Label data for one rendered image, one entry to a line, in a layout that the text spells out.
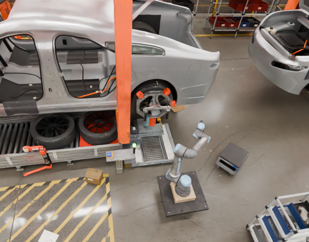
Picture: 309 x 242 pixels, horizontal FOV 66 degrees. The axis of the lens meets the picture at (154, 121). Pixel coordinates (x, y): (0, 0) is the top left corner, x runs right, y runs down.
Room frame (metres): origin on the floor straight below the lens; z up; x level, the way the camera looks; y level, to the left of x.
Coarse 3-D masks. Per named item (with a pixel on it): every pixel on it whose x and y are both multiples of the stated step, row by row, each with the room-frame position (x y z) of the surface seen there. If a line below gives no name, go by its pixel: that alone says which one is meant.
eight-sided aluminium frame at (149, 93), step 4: (148, 92) 2.75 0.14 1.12; (152, 92) 2.78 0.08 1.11; (156, 92) 2.81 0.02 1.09; (160, 92) 2.79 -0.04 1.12; (144, 96) 2.72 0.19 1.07; (164, 96) 2.79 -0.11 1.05; (168, 96) 2.86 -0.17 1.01; (136, 100) 2.72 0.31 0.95; (140, 100) 2.69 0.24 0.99; (168, 100) 2.81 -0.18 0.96; (136, 104) 2.72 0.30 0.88; (136, 108) 2.72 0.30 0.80; (136, 112) 2.68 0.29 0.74; (140, 112) 2.70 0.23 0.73; (160, 112) 2.83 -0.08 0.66; (164, 112) 2.80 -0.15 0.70; (152, 116) 2.76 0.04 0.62; (156, 116) 2.77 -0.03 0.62; (160, 116) 2.78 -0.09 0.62
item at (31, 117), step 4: (68, 112) 2.82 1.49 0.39; (72, 112) 2.83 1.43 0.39; (76, 112) 2.84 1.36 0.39; (80, 112) 2.86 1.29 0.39; (84, 112) 2.92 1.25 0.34; (8, 116) 2.56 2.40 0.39; (12, 116) 2.57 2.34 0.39; (16, 116) 2.58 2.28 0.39; (20, 116) 2.60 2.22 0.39; (24, 116) 2.61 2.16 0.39; (32, 116) 2.68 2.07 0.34; (36, 116) 2.69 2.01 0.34; (72, 116) 2.83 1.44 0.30; (76, 116) 2.85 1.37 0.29; (80, 116) 2.86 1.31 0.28; (0, 120) 2.51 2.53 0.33; (4, 120) 2.52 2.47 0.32; (8, 120) 2.54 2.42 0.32; (12, 120) 2.56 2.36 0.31; (16, 120) 2.58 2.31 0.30; (20, 120) 2.59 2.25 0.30; (24, 120) 2.61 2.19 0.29; (28, 120) 2.62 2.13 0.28; (32, 120) 2.64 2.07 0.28
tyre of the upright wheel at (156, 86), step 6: (144, 84) 2.90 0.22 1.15; (150, 84) 2.88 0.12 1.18; (156, 84) 2.90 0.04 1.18; (162, 84) 2.96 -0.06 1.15; (138, 90) 2.81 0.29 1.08; (144, 90) 2.79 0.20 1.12; (150, 90) 2.81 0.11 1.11; (162, 90) 2.87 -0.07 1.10; (132, 96) 2.84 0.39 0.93; (132, 102) 2.75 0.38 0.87
